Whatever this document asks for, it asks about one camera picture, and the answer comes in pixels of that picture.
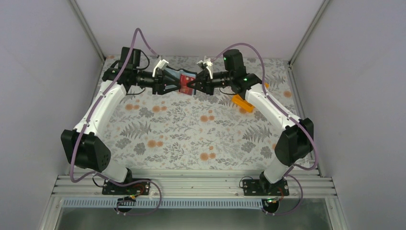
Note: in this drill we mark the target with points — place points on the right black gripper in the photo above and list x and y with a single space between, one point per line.
206 88

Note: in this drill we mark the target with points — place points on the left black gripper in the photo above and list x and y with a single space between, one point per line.
159 86

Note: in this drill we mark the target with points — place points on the black card holder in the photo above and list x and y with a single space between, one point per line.
185 76

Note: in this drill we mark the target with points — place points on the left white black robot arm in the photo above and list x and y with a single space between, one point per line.
82 144

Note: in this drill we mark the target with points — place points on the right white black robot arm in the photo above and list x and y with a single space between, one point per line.
296 138

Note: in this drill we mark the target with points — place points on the orange plastic bin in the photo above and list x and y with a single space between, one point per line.
244 103

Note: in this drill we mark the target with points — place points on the floral table mat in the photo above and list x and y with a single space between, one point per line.
180 131

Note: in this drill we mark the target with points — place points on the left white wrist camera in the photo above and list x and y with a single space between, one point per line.
160 64

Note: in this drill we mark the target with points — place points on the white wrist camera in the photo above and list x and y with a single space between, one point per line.
160 64
206 66

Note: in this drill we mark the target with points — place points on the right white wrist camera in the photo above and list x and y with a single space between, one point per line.
206 66

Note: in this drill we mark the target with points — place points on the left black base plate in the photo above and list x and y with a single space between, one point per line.
140 188

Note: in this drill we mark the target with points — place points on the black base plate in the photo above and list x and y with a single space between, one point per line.
140 188
257 187

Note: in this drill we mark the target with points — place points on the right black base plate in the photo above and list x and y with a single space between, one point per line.
257 187

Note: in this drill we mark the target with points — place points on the aluminium rail frame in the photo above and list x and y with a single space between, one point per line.
204 184

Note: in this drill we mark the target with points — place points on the grey slotted cable duct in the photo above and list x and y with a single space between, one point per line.
104 202

